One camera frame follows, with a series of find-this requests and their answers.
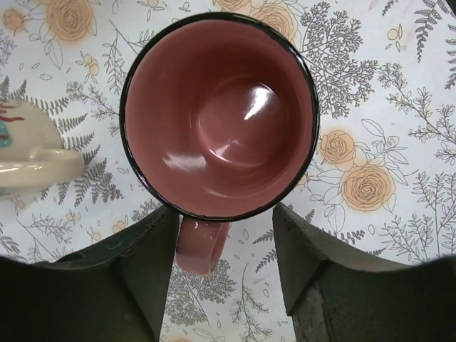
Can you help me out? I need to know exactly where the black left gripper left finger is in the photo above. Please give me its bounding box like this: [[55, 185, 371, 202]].
[[1, 207, 179, 341]]

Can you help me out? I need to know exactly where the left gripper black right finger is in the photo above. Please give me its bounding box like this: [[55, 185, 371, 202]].
[[272, 204, 455, 341]]

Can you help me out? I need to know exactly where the cream floral mug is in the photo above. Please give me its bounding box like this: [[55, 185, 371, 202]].
[[1, 100, 85, 200]]

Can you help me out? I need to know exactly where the pink floral mug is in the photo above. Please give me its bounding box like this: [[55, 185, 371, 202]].
[[119, 11, 319, 275]]

